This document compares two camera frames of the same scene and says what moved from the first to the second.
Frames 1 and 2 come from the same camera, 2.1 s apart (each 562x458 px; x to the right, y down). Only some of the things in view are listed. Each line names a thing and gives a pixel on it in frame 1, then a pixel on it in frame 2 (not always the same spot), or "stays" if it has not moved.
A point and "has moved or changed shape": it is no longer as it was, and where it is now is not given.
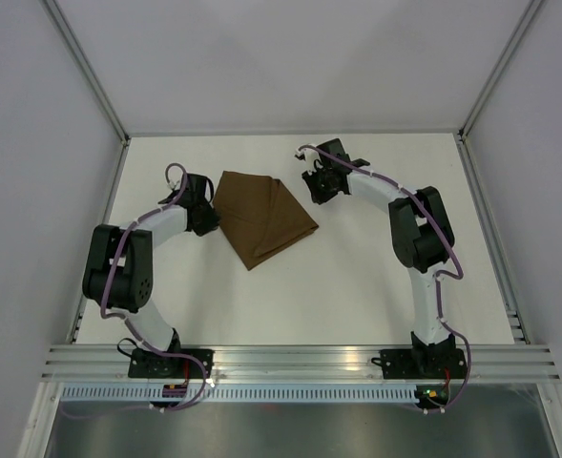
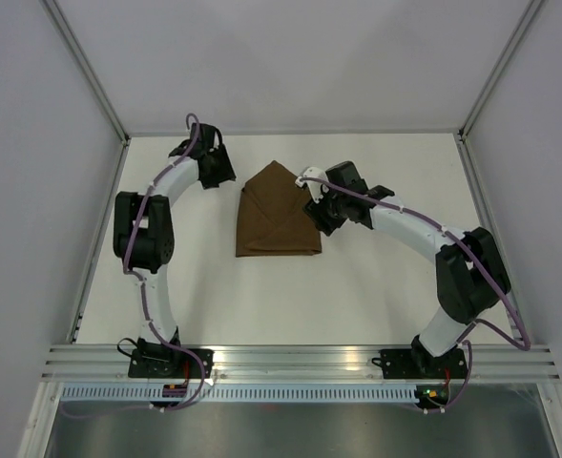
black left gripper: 212,223 -> 226,173
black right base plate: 422,364 stays
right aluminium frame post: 515,36 stays
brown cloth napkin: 259,217 has moved or changed shape
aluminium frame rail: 109,364 stays
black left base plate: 149,364 stays
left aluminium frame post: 87,70 stays
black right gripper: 318,196 -> 316,214
